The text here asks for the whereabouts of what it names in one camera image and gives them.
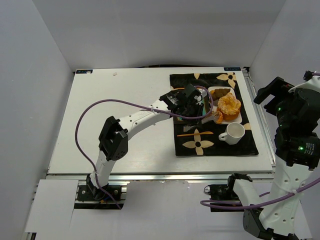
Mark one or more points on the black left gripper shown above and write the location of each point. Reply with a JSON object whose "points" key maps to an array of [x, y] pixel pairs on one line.
{"points": [[194, 110]]}

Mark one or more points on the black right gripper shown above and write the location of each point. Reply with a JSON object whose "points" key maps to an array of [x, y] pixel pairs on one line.
{"points": [[271, 93]]}

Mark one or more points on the small glazed bread roll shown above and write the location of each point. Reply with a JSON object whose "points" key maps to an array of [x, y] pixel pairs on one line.
{"points": [[219, 117]]}

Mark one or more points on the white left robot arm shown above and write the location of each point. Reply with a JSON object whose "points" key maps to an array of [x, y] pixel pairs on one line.
{"points": [[114, 137]]}

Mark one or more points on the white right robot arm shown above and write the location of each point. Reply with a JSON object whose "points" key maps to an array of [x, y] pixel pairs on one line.
{"points": [[297, 154]]}

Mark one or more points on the brown twisted bread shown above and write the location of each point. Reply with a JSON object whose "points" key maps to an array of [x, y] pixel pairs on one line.
{"points": [[219, 93]]}

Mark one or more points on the teal square plate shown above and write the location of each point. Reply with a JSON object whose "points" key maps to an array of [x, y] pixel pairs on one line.
{"points": [[178, 119]]}

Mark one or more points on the white ceramic cup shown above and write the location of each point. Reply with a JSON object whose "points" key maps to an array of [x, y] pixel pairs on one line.
{"points": [[233, 133]]}

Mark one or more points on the black floral placemat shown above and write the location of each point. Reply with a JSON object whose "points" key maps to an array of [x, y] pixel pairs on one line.
{"points": [[209, 145]]}

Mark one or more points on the large orange ring bread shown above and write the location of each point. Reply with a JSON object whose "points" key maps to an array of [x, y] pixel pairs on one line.
{"points": [[229, 106]]}

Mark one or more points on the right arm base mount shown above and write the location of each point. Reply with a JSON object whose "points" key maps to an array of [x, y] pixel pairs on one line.
{"points": [[224, 192]]}

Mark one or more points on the aluminium table rail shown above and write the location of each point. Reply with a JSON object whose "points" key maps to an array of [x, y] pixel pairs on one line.
{"points": [[147, 177]]}

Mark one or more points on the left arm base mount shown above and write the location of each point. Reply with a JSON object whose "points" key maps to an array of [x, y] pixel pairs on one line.
{"points": [[87, 192]]}

